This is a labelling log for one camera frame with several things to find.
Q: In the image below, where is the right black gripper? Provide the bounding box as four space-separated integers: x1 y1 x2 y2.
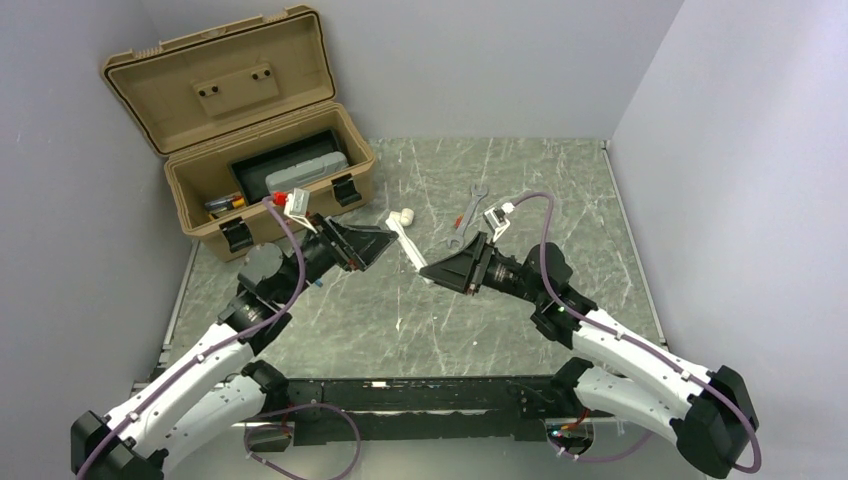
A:
420 232 546 305

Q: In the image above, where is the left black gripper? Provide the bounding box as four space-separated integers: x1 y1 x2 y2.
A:
275 213 398 305

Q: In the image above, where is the white remote control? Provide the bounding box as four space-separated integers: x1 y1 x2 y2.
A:
385 217 427 271

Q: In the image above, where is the white pvc elbow fitting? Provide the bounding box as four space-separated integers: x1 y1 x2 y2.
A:
389 208 415 228

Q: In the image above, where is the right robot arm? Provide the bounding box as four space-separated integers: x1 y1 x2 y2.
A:
419 233 759 479

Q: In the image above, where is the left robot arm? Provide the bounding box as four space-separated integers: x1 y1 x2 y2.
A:
71 214 398 479

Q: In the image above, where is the silver open-end wrench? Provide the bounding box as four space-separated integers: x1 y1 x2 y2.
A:
446 184 489 249

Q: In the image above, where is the grey plastic case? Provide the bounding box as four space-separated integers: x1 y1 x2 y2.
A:
265 151 349 193

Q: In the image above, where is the black tray in toolbox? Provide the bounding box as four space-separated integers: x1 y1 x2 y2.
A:
228 128 344 205

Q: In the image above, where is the tan plastic toolbox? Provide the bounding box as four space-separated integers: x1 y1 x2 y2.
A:
102 5 376 262

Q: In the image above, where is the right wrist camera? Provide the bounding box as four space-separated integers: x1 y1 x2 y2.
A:
483 202 515 245

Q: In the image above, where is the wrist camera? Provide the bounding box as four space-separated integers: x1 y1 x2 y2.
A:
483 202 515 245
271 188 316 232

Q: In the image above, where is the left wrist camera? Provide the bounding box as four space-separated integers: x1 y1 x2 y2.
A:
271 188 316 232

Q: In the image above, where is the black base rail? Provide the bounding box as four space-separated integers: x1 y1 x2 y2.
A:
265 375 584 446

